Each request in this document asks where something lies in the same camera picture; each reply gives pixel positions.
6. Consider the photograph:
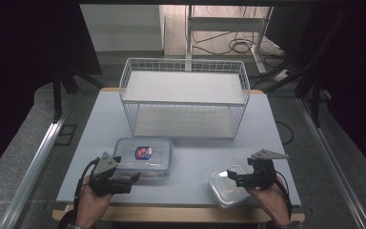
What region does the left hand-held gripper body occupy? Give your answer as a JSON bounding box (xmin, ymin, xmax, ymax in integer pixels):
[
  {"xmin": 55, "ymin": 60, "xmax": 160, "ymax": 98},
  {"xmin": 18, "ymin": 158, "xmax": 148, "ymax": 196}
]
[{"xmin": 89, "ymin": 152, "xmax": 132, "ymax": 197}]

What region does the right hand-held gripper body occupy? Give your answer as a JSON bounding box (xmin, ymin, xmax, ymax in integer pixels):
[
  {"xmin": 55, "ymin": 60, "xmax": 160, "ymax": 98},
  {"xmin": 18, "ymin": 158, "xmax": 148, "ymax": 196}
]
[{"xmin": 236, "ymin": 149, "xmax": 290, "ymax": 190}]

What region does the square translucent plastic container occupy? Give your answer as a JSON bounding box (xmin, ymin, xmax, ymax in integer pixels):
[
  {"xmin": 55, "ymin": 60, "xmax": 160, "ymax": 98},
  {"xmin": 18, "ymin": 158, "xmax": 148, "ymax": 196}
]
[{"xmin": 209, "ymin": 164, "xmax": 255, "ymax": 210}]

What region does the rectangular clear container with label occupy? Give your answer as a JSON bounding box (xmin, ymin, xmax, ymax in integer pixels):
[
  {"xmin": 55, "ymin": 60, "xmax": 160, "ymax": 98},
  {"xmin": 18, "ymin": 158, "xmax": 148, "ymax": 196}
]
[{"xmin": 112, "ymin": 136, "xmax": 174, "ymax": 179}]

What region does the person's left hand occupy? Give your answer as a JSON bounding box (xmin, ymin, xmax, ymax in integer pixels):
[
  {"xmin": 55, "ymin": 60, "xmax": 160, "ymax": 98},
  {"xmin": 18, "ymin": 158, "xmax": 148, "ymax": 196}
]
[{"xmin": 74, "ymin": 176, "xmax": 115, "ymax": 228}]

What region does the dark floor socket plate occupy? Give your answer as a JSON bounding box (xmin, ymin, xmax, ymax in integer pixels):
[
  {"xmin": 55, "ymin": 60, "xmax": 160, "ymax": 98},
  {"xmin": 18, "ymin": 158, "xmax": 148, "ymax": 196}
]
[{"xmin": 54, "ymin": 123, "xmax": 78, "ymax": 147}]

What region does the black metal stand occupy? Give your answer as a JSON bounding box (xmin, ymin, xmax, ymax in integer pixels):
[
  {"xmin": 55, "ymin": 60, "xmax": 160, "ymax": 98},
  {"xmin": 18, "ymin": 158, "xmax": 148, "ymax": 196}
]
[
  {"xmin": 254, "ymin": 9, "xmax": 352, "ymax": 129},
  {"xmin": 51, "ymin": 61, "xmax": 104, "ymax": 124}
]

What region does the white power strip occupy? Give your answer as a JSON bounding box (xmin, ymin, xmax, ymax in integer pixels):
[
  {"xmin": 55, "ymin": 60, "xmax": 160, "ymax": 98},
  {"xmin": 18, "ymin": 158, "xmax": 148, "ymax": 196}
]
[{"xmin": 272, "ymin": 69, "xmax": 293, "ymax": 83}]

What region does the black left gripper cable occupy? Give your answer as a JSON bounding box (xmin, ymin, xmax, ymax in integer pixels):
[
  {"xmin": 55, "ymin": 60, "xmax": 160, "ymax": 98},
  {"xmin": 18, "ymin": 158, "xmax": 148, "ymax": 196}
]
[{"xmin": 73, "ymin": 156, "xmax": 101, "ymax": 206}]

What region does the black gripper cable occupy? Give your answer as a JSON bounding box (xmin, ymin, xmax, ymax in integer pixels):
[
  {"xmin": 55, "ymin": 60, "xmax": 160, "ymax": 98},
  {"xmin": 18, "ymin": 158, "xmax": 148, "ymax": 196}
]
[
  {"xmin": 274, "ymin": 171, "xmax": 294, "ymax": 220},
  {"xmin": 73, "ymin": 156, "xmax": 101, "ymax": 206}
]

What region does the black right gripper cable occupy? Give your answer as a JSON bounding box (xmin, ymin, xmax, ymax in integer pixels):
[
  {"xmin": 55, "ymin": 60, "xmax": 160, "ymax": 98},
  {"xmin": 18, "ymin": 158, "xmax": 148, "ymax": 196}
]
[{"xmin": 274, "ymin": 171, "xmax": 294, "ymax": 220}]

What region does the black looped floor cable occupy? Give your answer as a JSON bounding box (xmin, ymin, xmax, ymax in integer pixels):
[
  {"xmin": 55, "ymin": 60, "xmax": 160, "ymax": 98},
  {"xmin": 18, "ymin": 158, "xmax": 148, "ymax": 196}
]
[{"xmin": 274, "ymin": 119, "xmax": 295, "ymax": 146}]

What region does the aluminium rail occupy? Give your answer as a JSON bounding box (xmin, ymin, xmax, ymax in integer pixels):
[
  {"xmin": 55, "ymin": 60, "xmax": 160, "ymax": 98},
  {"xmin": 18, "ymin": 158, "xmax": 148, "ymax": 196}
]
[
  {"xmin": 0, "ymin": 94, "xmax": 70, "ymax": 229},
  {"xmin": 295, "ymin": 96, "xmax": 366, "ymax": 229}
]

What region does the black floor cables bundle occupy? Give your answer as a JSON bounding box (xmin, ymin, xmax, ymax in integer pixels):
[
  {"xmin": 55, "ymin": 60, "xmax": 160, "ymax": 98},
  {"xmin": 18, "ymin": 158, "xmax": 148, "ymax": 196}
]
[{"xmin": 191, "ymin": 30, "xmax": 285, "ymax": 57}]

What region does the white metal desk frame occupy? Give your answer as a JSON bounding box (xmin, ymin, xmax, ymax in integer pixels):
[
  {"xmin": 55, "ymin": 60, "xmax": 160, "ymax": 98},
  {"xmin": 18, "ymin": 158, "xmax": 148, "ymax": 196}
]
[{"xmin": 185, "ymin": 4, "xmax": 275, "ymax": 74}]

